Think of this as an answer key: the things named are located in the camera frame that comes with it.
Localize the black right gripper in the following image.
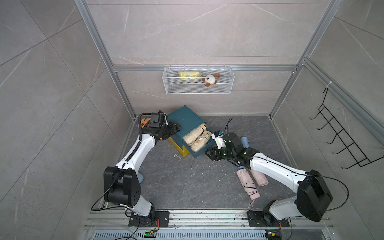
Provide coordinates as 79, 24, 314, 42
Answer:
204, 145, 236, 161

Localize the beige umbrella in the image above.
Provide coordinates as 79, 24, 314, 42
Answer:
190, 131, 212, 153
183, 123, 207, 146

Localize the teal and yellow drawer box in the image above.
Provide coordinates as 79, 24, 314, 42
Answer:
167, 106, 216, 159

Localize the blue umbrella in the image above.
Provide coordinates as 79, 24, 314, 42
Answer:
241, 137, 250, 149

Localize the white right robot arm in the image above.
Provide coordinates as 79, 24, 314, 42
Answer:
206, 131, 333, 226

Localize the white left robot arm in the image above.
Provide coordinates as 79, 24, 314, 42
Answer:
103, 111, 181, 226

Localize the pink folded umbrella front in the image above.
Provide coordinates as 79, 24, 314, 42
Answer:
236, 169, 260, 201

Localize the pink folded umbrella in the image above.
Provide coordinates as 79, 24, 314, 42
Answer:
250, 170, 269, 187
236, 169, 260, 201

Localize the pink folded umbrella rear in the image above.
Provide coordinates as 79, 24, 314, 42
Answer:
250, 170, 269, 187

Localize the orange shark plush toy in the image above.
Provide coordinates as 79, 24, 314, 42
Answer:
140, 118, 151, 128

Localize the yellow package in basket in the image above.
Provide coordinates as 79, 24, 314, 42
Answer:
179, 71, 201, 81

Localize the brown white plush dog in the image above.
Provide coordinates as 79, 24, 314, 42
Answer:
202, 74, 221, 88

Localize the light blue cup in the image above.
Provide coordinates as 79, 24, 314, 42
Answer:
137, 173, 144, 184

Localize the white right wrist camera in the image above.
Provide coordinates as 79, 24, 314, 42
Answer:
211, 131, 226, 149

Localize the white wire wall basket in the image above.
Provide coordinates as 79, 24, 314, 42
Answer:
162, 66, 235, 95

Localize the metal base rail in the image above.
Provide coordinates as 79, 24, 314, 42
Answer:
78, 210, 339, 240

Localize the black wire wall hook rack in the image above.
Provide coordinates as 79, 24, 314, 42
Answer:
310, 88, 384, 170

